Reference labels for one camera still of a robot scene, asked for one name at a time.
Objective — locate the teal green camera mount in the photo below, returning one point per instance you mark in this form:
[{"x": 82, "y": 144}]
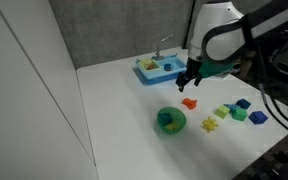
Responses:
[{"x": 215, "y": 69}]

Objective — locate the light green cube block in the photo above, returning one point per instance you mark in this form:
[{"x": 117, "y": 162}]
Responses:
[{"x": 222, "y": 112}]

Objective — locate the yellow star toy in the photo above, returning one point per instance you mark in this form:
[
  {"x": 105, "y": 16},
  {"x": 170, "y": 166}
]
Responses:
[{"x": 210, "y": 124}]

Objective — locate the green translucent plastic bowl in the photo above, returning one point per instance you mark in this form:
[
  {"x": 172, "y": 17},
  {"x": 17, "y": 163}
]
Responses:
[{"x": 179, "y": 120}]

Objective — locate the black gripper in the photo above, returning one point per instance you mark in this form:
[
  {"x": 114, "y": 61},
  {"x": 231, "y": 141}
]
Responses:
[{"x": 193, "y": 66}]

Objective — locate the black tripod pole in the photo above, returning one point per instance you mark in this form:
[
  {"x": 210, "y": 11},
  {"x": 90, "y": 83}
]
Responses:
[{"x": 189, "y": 23}]

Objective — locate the blue toy sink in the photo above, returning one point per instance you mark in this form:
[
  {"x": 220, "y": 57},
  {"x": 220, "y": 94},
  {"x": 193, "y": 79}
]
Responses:
[{"x": 157, "y": 76}]

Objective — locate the small blue toy cup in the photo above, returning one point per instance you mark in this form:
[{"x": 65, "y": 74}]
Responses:
[{"x": 168, "y": 67}]

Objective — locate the orange toy food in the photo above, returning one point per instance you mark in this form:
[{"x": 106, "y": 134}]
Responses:
[{"x": 150, "y": 66}]

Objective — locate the orange toy figure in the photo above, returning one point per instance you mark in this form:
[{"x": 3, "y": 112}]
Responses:
[{"x": 189, "y": 103}]

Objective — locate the yellow green sink basket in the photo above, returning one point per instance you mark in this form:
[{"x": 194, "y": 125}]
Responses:
[{"x": 149, "y": 64}]

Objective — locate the bright blue cube block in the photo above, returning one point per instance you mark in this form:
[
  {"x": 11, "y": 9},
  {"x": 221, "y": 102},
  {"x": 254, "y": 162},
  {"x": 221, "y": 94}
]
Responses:
[{"x": 258, "y": 117}]

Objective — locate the small yellow toy piece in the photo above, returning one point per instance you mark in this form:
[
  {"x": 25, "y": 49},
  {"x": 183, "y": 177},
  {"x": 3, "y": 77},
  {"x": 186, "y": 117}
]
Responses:
[{"x": 171, "y": 126}]

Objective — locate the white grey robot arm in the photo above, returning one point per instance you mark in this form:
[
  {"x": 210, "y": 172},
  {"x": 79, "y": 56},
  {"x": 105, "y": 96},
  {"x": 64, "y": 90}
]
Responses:
[{"x": 224, "y": 30}]

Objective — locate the grey toy faucet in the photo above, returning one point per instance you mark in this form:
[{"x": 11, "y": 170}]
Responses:
[{"x": 161, "y": 48}]

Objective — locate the light blue toy figure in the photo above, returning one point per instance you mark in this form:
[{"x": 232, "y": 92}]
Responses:
[{"x": 231, "y": 107}]

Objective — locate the dark blue cube block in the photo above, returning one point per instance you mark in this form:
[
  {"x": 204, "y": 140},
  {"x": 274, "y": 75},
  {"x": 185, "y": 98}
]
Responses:
[{"x": 243, "y": 103}]

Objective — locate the dark teal green toy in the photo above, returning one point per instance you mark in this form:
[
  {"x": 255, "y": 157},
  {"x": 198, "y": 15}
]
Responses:
[{"x": 165, "y": 118}]

